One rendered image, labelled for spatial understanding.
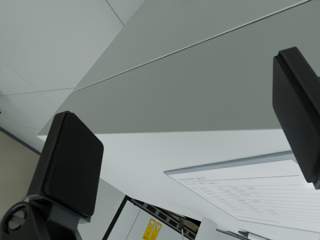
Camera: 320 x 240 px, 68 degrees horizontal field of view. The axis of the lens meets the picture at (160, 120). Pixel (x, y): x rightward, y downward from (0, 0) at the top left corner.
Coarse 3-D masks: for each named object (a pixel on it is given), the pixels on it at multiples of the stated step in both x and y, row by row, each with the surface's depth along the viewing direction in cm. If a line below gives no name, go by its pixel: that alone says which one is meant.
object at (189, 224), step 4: (160, 208) 84; (168, 212) 86; (172, 212) 87; (172, 216) 87; (176, 216) 88; (180, 216) 90; (184, 220) 91; (188, 220) 92; (184, 224) 91; (188, 224) 92; (192, 224) 94; (192, 228) 94; (196, 228) 95; (196, 232) 95
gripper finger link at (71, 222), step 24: (72, 120) 10; (48, 144) 9; (72, 144) 10; (96, 144) 12; (48, 168) 9; (72, 168) 10; (96, 168) 11; (48, 192) 8; (72, 192) 9; (96, 192) 11; (48, 216) 8; (72, 216) 9
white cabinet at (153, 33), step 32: (160, 0) 66; (192, 0) 46; (224, 0) 35; (256, 0) 28; (288, 0) 24; (128, 32) 67; (160, 32) 46; (192, 32) 35; (224, 32) 29; (96, 64) 68; (128, 64) 47
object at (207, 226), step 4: (204, 220) 49; (208, 220) 48; (200, 224) 49; (204, 224) 48; (208, 224) 48; (212, 224) 48; (216, 224) 49; (200, 228) 48; (204, 228) 48; (208, 228) 47; (212, 228) 48; (216, 228) 49; (200, 232) 48; (204, 232) 47; (208, 232) 47; (212, 232) 48; (196, 236) 48; (200, 236) 47; (204, 236) 47; (208, 236) 47; (212, 236) 48
